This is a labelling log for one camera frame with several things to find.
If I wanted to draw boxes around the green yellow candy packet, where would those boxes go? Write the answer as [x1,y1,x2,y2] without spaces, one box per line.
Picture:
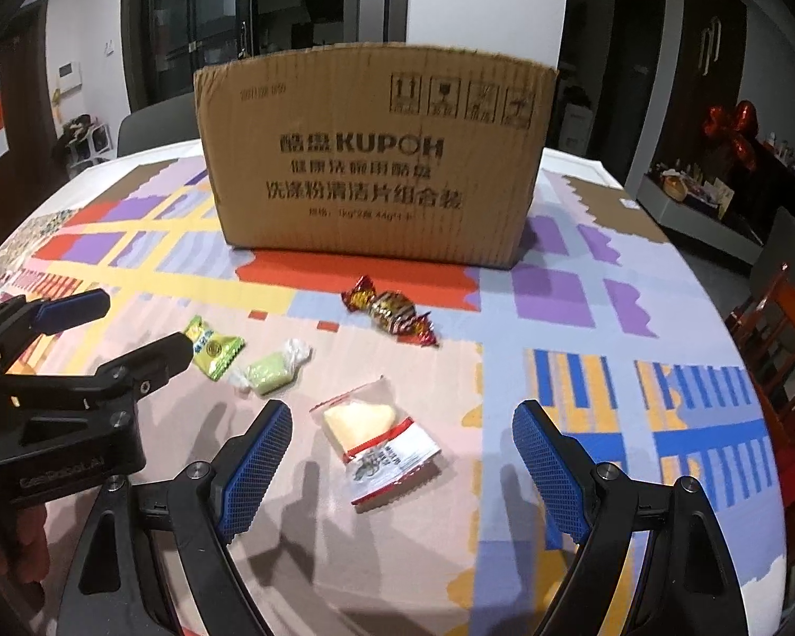
[185,314,245,382]

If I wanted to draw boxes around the pale green candy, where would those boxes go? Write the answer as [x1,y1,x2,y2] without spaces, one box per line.
[228,339,313,396]

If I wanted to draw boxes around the heart biscuit clear packet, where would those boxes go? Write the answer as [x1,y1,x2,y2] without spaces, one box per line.
[310,376,442,508]

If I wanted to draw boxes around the red gold candy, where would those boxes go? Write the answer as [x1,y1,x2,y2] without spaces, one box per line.
[340,276,438,346]

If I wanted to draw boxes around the person's left hand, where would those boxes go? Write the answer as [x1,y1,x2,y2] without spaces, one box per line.
[0,504,51,584]

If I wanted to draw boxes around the white shoe rack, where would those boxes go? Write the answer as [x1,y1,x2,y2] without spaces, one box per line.
[52,113,114,180]

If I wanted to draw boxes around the grey dining chair left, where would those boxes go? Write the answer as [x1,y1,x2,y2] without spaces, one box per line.
[116,92,199,156]

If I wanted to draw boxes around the colourful patchwork tablecloth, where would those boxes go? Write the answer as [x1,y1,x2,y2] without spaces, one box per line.
[0,142,785,634]

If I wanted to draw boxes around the red wooden chair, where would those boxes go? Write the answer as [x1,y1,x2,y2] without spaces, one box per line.
[725,264,795,566]

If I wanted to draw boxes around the brown cardboard box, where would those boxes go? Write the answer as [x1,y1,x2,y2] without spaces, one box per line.
[193,43,557,269]

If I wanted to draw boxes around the grey chair right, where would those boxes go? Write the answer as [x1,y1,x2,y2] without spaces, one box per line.
[749,208,795,299]

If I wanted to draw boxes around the white low side table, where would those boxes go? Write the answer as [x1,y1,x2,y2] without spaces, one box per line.
[636,178,763,266]

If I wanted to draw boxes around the glass sliding door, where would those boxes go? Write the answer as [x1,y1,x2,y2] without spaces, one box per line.
[120,0,255,111]

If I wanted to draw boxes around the white box in hallway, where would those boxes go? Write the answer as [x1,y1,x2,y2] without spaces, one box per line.
[559,103,595,156]

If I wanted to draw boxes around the red heart balloons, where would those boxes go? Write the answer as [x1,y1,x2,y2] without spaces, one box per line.
[702,101,759,171]

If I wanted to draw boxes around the white wall intercom panel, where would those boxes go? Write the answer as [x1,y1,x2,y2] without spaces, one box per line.
[57,62,83,95]

